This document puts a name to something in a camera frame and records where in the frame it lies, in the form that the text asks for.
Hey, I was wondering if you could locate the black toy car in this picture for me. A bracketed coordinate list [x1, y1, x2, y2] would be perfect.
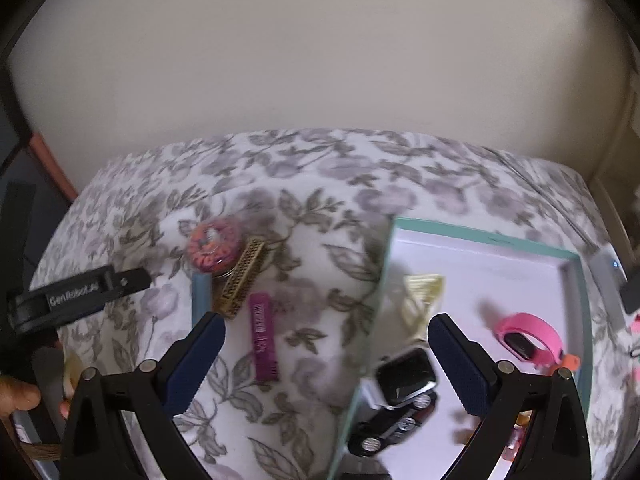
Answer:
[347, 392, 438, 458]

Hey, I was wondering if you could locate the white device blue light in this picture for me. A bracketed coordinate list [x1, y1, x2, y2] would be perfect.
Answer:
[589, 245, 630, 328]

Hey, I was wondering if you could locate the small orange toy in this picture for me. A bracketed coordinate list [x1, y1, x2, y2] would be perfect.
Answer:
[550, 352, 581, 376]

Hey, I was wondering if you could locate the gold comb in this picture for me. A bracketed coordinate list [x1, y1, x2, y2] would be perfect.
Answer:
[212, 236, 267, 318]

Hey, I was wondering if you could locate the black adapter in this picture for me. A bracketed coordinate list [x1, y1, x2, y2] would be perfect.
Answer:
[620, 267, 640, 313]

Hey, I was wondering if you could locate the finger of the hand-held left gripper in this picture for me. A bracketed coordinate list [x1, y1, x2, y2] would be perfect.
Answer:
[100, 267, 152, 297]

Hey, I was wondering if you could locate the light blue card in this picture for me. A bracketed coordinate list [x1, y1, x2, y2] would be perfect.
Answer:
[191, 272, 217, 331]

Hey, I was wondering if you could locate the pink donut toy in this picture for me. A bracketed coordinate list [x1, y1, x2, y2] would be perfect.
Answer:
[187, 218, 245, 276]

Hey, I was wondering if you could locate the cream hair claw clip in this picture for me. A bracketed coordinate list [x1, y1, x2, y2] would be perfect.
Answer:
[400, 273, 446, 341]

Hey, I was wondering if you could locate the white smartwatch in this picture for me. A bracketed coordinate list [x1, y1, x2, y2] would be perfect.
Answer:
[360, 346, 438, 408]

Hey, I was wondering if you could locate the teal edged white box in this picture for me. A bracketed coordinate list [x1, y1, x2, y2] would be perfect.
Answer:
[327, 216, 593, 480]

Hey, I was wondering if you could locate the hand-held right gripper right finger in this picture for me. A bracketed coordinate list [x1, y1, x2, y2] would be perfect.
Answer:
[427, 312, 593, 480]

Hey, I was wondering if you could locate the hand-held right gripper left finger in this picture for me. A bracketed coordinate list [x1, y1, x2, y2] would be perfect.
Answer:
[59, 311, 227, 480]

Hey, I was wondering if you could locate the magenta comb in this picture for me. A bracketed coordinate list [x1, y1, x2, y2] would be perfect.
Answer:
[248, 292, 281, 382]

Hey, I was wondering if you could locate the reddish brown furniture edge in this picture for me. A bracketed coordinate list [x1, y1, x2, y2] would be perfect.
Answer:
[27, 132, 78, 201]

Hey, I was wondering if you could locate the grey floral blanket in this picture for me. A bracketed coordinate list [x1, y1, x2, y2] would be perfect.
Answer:
[27, 129, 626, 480]

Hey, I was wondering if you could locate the pink fitness band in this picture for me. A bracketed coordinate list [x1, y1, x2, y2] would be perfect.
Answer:
[495, 312, 563, 366]

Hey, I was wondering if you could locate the person's left hand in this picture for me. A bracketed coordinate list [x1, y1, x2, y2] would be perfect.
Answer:
[0, 376, 72, 420]

